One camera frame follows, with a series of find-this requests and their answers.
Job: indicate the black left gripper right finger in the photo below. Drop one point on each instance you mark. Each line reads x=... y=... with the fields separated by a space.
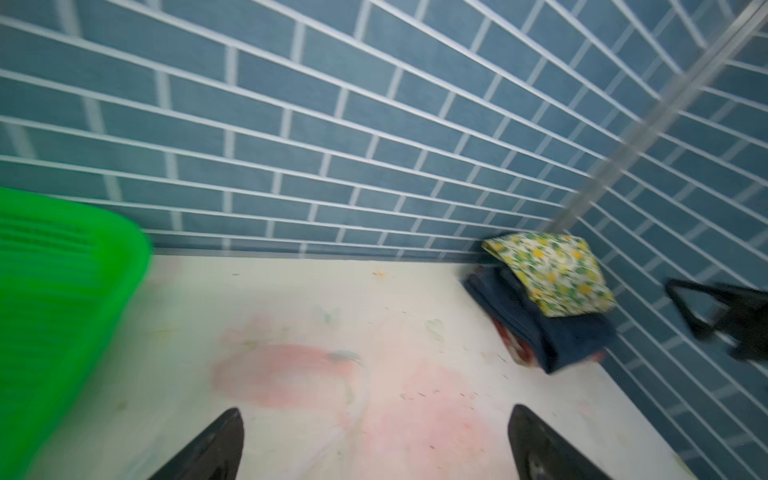
x=540 y=452

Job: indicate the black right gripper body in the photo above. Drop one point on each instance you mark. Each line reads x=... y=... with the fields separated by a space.
x=745 y=320

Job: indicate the aluminium corner frame post right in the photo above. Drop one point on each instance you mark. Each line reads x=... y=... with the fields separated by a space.
x=676 y=98

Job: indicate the dark navy skirt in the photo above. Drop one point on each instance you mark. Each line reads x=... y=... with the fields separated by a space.
x=556 y=342

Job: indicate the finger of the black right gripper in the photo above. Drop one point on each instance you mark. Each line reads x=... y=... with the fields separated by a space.
x=699 y=304

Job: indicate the yellow floral skirt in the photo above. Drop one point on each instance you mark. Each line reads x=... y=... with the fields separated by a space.
x=559 y=272

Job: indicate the green plastic basket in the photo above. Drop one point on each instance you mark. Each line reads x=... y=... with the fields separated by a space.
x=68 y=271

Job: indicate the red plaid skirt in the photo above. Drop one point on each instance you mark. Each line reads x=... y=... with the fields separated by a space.
x=524 y=355

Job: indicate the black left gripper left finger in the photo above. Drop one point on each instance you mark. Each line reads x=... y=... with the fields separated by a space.
x=215 y=453

